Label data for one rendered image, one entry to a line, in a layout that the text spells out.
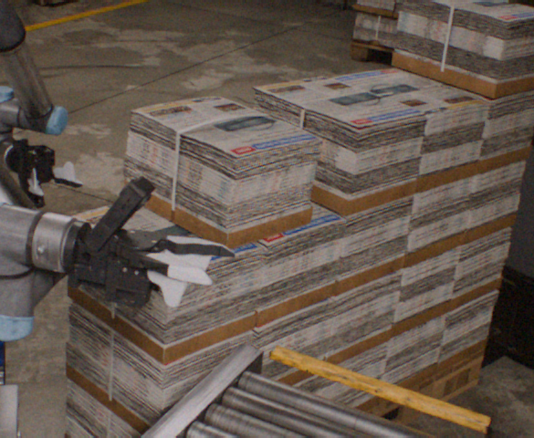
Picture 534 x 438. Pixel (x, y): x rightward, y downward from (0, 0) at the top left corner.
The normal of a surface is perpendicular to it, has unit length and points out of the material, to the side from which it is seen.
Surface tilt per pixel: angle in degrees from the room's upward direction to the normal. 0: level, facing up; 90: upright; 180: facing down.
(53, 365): 0
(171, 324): 90
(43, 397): 0
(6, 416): 0
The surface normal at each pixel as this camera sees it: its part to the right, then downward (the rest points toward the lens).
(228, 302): 0.70, 0.37
